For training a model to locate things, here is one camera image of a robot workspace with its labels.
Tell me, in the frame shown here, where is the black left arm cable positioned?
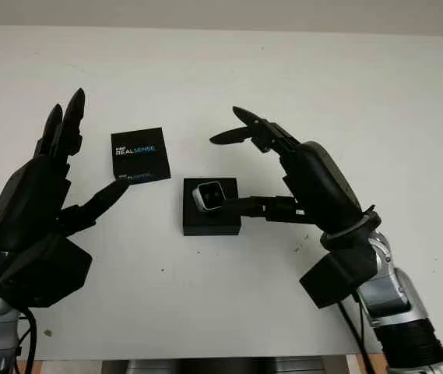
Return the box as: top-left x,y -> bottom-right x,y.
0,233 -> 40,374

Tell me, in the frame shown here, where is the black open box base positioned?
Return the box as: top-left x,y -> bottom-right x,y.
181,177 -> 241,238

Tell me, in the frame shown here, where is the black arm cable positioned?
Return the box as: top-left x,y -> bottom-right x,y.
0,233 -> 40,374
337,291 -> 378,374

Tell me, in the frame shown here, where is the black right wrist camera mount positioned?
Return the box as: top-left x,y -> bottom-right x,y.
299,241 -> 378,309

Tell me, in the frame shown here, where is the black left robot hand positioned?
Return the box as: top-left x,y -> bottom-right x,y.
0,87 -> 131,255

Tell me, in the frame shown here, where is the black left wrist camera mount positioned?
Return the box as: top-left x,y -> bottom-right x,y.
0,233 -> 93,309

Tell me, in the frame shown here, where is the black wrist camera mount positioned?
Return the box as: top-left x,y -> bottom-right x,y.
299,241 -> 378,309
0,233 -> 93,309

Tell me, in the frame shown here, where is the silver RealSense camera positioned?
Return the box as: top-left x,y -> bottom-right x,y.
192,181 -> 225,213

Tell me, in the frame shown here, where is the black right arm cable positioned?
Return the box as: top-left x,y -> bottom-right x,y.
337,291 -> 378,374

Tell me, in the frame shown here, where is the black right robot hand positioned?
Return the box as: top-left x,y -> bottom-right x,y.
209,105 -> 363,237

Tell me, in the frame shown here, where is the black RealSense box lid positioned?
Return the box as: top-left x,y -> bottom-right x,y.
111,126 -> 172,183

